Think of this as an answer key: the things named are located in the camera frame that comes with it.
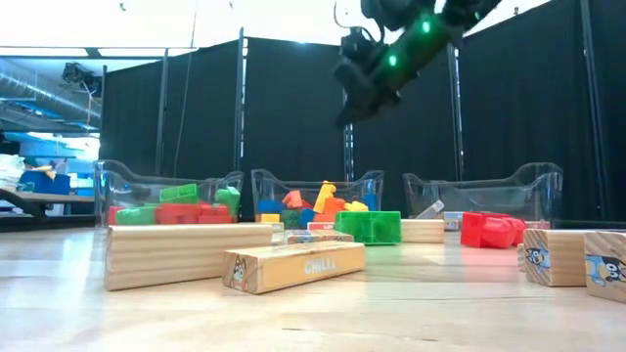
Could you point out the yellow plastic brick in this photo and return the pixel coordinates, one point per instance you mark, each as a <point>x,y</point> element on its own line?
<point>355,206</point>
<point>324,195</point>

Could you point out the blue plastic brick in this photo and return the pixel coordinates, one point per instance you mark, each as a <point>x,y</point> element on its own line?
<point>307,217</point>
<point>270,206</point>
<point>370,202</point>

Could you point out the large green plastic block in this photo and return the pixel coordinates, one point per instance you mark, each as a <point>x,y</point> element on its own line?
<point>368,228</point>
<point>229,198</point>
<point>136,215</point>

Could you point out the green plastic brick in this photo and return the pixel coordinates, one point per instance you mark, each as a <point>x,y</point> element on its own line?
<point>178,194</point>
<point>290,218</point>

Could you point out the large red plastic block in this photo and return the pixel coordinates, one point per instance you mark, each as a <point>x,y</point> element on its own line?
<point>113,215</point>
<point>176,213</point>
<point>215,213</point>
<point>489,231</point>

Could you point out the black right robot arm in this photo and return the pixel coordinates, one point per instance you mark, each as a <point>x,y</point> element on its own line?
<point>391,12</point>

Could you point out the clear plastic bin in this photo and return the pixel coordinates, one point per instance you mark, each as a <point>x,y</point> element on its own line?
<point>259,186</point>
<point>513,195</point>
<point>105,186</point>

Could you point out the pale green wooden plank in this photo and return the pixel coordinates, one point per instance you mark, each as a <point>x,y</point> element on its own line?
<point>278,233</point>

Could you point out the black ceiling-hung device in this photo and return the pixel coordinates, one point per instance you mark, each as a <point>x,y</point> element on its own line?
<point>80,75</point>

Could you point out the wooden desk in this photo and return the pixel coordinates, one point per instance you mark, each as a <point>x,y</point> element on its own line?
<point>44,198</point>

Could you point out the silver ventilation duct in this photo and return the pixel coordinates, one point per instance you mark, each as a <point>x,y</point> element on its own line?
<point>44,98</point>

